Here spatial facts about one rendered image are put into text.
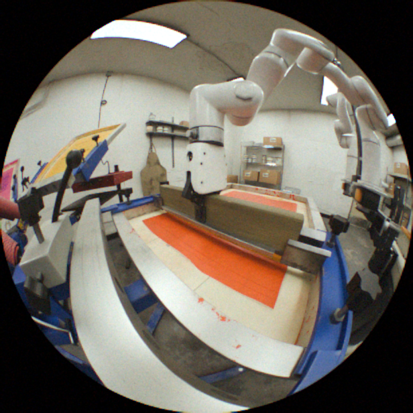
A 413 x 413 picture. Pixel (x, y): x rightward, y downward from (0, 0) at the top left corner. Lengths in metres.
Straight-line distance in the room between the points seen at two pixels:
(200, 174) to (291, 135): 3.86
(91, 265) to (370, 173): 0.67
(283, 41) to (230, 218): 0.45
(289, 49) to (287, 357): 0.51
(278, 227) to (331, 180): 3.84
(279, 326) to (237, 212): 0.19
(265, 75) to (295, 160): 3.59
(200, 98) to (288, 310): 0.38
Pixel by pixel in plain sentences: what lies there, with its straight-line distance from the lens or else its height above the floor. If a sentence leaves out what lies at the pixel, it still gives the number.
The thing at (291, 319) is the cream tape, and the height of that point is 0.95.
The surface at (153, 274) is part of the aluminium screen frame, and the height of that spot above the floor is 0.99.
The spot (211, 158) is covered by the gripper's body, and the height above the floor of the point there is 1.14.
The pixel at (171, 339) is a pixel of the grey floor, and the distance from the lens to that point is 1.17.
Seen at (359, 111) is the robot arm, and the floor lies 1.41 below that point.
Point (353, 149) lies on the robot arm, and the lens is 1.00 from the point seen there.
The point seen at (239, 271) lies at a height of 0.95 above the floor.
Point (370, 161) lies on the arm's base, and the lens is 0.57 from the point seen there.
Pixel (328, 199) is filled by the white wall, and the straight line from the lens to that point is 4.06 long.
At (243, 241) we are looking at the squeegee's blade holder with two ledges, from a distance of 0.22.
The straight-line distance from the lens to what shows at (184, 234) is 0.31.
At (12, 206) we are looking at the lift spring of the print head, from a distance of 0.59.
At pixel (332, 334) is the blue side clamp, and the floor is 1.00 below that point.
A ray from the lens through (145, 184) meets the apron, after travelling 2.26.
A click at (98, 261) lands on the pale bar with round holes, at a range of 0.15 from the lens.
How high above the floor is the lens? 1.12
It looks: 20 degrees down
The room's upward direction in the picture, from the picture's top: straight up
